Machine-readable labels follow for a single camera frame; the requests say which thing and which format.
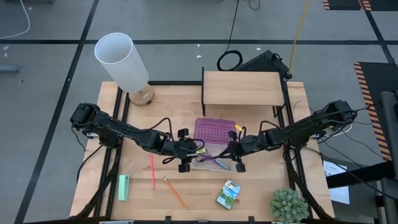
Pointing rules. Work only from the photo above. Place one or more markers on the black mat yellow striped edge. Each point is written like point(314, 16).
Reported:
point(342, 4)
point(376, 81)

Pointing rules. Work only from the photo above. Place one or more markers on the green yellow crayon box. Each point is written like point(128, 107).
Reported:
point(228, 194)

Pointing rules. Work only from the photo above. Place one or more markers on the grey floor bracket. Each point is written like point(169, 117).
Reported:
point(7, 68)

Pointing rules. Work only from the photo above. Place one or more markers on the clear pencil case purple lid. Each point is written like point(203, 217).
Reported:
point(214, 130)

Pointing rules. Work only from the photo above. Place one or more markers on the white paper sheet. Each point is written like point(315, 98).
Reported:
point(340, 194)

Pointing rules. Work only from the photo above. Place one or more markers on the white shade wooden base lamp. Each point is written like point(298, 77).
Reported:
point(124, 65)

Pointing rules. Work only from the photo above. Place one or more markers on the grey metal post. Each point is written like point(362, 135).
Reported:
point(390, 140)

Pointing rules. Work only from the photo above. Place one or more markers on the black aluminium table frame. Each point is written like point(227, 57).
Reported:
point(174, 83)

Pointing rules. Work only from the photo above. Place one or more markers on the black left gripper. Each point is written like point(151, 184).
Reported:
point(185, 149)

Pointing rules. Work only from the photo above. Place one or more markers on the light green rectangular block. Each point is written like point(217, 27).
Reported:
point(123, 187)

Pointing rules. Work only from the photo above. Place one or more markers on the pink pen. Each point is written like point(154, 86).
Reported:
point(152, 171)

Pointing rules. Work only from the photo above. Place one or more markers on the black stand bar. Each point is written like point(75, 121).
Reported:
point(357, 176)

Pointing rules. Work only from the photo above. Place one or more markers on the orange pencil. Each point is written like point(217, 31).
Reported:
point(175, 193)

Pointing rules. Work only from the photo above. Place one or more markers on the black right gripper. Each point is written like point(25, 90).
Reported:
point(241, 151)

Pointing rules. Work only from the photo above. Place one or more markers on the green artificial succulent plant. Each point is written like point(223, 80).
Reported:
point(289, 206)

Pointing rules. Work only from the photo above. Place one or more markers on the small yellow labelled block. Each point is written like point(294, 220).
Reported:
point(201, 151)

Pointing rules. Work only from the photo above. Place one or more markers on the black ballpoint pen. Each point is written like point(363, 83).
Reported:
point(221, 164)

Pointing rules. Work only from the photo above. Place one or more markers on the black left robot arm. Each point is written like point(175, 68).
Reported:
point(124, 130)

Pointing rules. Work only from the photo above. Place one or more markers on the black mesh computer case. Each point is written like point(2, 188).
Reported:
point(261, 63)

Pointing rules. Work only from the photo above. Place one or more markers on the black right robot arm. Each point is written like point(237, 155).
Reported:
point(304, 129)

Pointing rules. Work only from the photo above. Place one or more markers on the wooden shelf riser black legs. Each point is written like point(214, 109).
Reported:
point(242, 88)

